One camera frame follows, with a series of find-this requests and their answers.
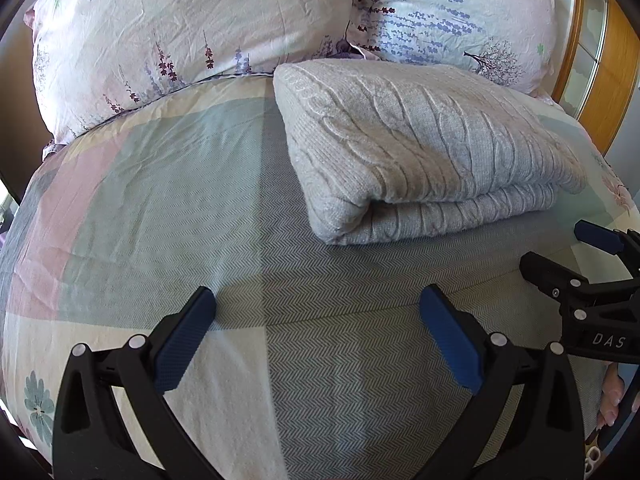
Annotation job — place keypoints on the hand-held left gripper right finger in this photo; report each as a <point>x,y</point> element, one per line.
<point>450,342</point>

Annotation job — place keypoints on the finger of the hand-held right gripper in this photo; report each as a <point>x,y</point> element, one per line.
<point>547,271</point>
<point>597,236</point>

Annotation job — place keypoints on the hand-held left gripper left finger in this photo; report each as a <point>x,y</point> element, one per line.
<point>184,342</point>

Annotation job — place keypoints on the person's right hand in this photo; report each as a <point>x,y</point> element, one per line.
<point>612,392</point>

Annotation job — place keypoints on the patchwork pastel bed sheet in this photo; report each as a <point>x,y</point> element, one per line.
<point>150,200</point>

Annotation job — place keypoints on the wooden glass-door cabinet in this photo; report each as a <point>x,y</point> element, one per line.
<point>607,75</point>

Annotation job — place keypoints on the wooden headboard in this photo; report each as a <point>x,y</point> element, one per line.
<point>570,25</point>

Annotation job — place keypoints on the pale blue floral pillow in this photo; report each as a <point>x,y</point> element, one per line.
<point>460,20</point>

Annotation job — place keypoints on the pink floral pillow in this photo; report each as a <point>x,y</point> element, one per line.
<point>175,35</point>

